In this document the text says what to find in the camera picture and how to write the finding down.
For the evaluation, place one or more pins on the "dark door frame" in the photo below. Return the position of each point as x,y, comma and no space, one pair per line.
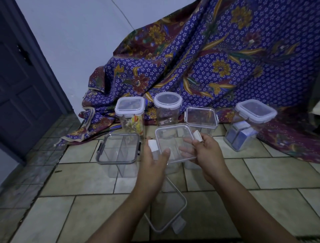
42,62

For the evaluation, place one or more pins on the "person's left forearm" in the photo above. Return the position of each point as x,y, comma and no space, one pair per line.
125,217

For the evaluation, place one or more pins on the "open container with dark rim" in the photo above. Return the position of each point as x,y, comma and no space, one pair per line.
117,152

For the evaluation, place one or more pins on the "round lidded clear container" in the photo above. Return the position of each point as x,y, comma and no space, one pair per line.
167,107

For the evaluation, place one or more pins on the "dark panelled door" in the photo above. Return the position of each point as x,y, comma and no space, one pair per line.
21,87

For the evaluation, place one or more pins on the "person's right hand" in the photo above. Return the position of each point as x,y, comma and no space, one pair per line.
208,160

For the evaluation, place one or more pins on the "clear plastic container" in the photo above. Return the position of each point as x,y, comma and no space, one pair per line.
175,167

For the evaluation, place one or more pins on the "square lidded container yellow contents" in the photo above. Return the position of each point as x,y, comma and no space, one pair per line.
130,110

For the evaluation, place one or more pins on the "empty square lidded clear container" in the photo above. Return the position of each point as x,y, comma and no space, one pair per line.
202,119

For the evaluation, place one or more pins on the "blue and white packets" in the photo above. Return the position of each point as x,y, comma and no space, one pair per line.
240,136

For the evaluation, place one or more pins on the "person's right forearm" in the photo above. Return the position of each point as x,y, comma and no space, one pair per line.
247,215

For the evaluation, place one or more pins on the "person's left thumb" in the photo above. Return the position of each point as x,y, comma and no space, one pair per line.
164,156

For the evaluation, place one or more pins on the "square lidded container blue packets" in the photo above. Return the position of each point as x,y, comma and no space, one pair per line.
250,120

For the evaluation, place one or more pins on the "yellow packets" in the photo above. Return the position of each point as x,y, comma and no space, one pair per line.
136,125

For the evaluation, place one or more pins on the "clear lid with grey rim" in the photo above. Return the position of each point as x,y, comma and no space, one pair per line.
172,202

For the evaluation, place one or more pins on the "person's right thumb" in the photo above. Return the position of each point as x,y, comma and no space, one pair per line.
193,140

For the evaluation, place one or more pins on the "purple floral batik cloth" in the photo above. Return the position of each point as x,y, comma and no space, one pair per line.
212,57

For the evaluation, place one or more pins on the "person's left hand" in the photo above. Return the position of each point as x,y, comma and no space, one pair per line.
151,172

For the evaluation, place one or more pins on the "clear lid with white latches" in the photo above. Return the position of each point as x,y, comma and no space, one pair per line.
172,136

